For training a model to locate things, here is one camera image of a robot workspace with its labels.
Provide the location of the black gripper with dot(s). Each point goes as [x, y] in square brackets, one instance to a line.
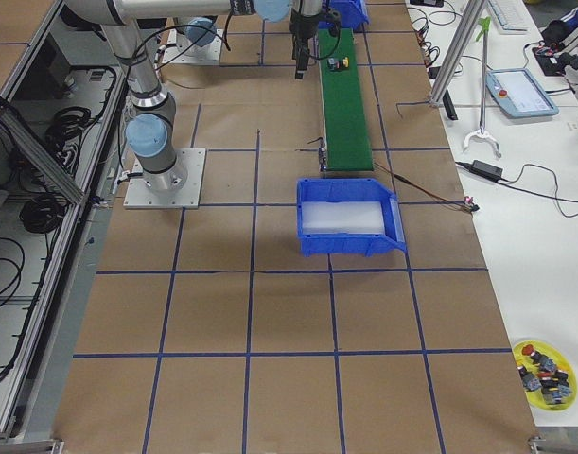
[301, 31]

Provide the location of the green conveyor belt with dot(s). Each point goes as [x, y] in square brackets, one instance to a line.
[346, 146]

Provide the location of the black power adapter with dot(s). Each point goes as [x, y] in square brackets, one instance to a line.
[487, 171]

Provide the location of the left blue plastic bin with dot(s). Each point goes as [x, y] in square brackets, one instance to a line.
[354, 13]

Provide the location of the reacher grabber tool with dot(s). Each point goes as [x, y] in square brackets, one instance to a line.
[481, 132]

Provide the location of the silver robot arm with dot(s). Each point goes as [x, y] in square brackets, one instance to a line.
[196, 34]
[149, 134]

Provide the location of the right blue plastic bin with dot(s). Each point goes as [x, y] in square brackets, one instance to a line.
[338, 190]

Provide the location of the black smartphone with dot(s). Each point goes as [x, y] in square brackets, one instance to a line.
[428, 3]

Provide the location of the yellow plate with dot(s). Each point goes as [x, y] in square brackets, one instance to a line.
[548, 380]

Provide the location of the teach pendant tablet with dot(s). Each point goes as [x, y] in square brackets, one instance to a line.
[519, 94]

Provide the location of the white keyboard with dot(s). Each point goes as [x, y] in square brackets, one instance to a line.
[507, 17]

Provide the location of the blue plastic bin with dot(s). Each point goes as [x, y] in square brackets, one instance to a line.
[354, 13]
[338, 190]

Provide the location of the aluminium frame post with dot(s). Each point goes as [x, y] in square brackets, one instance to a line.
[472, 13]

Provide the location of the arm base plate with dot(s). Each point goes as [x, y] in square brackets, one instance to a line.
[197, 55]
[189, 179]

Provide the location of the right white foam pad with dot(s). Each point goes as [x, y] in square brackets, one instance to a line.
[346, 217]

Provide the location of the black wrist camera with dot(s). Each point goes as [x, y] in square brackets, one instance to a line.
[332, 18]

